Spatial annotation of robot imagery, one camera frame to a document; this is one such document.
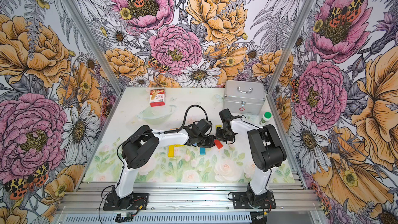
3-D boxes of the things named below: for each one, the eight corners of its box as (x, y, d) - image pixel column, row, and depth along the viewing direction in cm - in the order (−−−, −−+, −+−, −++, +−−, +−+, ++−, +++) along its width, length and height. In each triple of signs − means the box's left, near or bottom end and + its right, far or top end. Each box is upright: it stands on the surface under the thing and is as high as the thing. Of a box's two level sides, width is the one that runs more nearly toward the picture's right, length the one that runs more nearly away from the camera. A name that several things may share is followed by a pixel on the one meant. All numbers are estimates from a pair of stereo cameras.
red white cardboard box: (150, 107, 112) (149, 104, 109) (151, 92, 121) (150, 89, 119) (165, 105, 113) (164, 102, 111) (164, 90, 123) (164, 87, 120)
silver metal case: (223, 115, 110) (226, 98, 97) (221, 88, 128) (223, 71, 115) (260, 115, 111) (268, 98, 97) (252, 88, 128) (258, 71, 115)
